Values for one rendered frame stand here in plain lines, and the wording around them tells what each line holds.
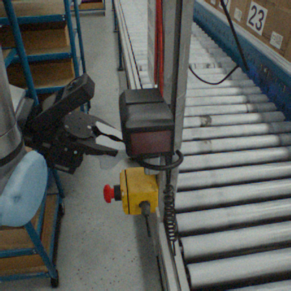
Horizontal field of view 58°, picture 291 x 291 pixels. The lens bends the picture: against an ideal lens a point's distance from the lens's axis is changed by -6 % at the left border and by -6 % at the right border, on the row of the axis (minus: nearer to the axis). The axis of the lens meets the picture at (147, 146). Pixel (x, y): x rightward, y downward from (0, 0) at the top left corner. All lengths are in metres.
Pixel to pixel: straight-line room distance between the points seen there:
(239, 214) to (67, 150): 0.42
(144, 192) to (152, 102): 0.22
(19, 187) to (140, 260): 1.17
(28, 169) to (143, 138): 0.13
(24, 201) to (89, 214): 1.29
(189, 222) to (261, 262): 0.17
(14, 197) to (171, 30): 0.28
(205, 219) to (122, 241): 0.88
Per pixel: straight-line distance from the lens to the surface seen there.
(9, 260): 1.31
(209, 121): 0.96
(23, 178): 0.31
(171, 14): 0.38
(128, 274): 1.40
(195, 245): 0.61
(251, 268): 0.62
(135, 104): 0.36
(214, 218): 0.66
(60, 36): 1.68
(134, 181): 0.54
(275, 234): 0.68
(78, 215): 1.62
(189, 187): 0.74
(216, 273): 0.59
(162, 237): 0.62
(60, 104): 0.41
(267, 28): 1.32
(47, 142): 0.47
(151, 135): 0.32
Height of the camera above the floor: 1.27
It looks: 40 degrees down
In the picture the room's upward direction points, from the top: straight up
